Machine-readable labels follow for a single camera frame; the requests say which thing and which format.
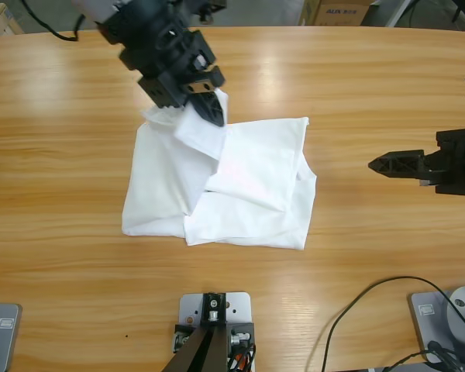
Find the white mounting block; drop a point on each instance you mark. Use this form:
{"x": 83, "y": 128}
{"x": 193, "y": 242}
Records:
{"x": 240, "y": 306}

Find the white t-shirt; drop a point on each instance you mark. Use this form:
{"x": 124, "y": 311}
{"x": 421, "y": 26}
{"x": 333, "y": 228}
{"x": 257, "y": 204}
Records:
{"x": 224, "y": 182}

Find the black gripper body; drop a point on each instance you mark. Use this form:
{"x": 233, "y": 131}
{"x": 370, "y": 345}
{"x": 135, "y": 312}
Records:
{"x": 159, "y": 50}
{"x": 455, "y": 166}

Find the black corner bracket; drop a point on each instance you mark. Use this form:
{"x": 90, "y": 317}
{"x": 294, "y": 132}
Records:
{"x": 180, "y": 333}
{"x": 242, "y": 329}

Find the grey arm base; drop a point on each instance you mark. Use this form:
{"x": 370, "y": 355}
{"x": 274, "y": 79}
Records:
{"x": 430, "y": 329}
{"x": 4, "y": 341}

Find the dark camera post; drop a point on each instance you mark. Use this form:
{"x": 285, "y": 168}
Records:
{"x": 201, "y": 348}

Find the white metal frame leg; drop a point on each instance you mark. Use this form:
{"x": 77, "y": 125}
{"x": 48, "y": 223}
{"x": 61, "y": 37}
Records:
{"x": 397, "y": 13}

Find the cardboard box blue print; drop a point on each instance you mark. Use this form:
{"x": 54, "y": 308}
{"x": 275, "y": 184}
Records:
{"x": 333, "y": 17}

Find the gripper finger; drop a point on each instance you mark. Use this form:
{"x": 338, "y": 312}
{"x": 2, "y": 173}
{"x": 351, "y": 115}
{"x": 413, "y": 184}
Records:
{"x": 211, "y": 108}
{"x": 397, "y": 164}

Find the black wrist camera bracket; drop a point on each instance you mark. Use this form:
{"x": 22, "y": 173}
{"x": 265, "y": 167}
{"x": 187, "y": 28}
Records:
{"x": 213, "y": 7}

